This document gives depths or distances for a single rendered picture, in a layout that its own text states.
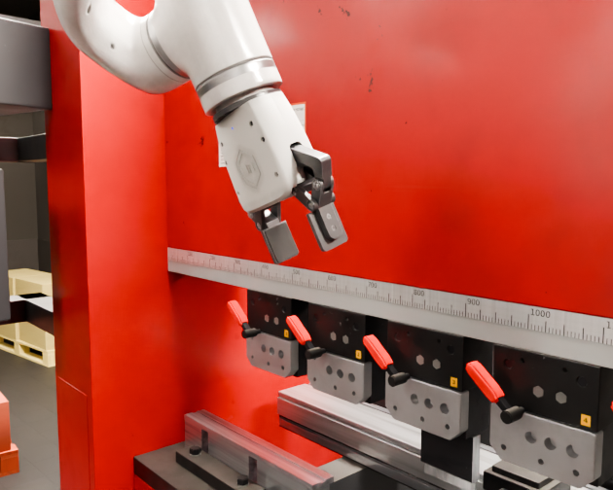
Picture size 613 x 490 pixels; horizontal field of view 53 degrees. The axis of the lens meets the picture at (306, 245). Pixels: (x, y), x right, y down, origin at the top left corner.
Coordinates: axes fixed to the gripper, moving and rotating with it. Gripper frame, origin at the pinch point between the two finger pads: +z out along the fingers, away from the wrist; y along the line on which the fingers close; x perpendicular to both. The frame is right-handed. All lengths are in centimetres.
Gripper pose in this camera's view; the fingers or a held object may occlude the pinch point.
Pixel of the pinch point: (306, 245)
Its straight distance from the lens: 63.4
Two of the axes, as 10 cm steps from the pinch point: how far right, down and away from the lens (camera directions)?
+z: 3.9, 9.2, 0.8
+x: 7.6, -3.7, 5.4
